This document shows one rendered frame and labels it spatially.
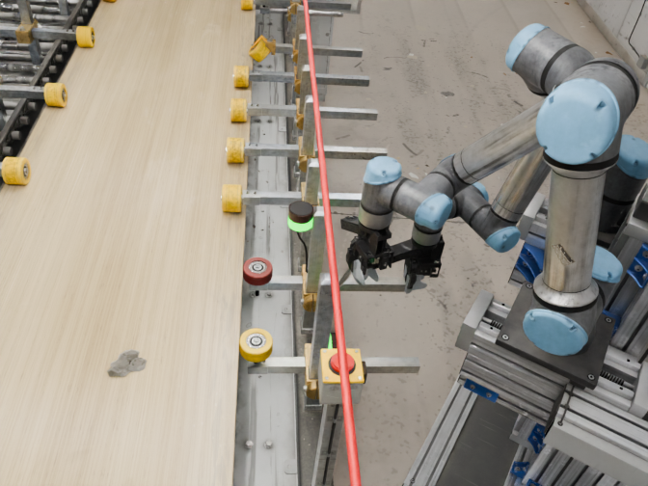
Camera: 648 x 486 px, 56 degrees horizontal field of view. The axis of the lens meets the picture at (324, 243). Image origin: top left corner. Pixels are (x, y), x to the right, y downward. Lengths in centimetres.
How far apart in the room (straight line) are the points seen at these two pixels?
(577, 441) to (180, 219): 117
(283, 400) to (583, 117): 111
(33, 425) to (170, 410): 27
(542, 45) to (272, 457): 117
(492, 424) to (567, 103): 152
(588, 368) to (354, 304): 154
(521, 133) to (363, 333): 165
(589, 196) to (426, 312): 184
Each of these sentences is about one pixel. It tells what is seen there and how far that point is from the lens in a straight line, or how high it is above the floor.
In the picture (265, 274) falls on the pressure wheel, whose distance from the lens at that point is 164.
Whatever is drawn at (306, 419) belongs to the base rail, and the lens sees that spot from 162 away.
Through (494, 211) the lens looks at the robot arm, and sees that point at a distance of 152.
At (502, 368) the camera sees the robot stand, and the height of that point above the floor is 91.
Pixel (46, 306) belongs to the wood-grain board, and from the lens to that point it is 165.
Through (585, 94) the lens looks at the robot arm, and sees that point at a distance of 101.
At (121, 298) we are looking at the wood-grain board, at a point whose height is 90.
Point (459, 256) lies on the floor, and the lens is 318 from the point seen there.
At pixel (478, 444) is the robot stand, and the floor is 21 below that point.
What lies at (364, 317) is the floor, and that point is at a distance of 278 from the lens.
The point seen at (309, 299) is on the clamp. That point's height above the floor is 87.
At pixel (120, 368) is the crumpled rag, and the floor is 90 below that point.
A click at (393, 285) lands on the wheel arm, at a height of 86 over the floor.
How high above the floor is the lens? 208
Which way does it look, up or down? 42 degrees down
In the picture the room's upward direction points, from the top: 7 degrees clockwise
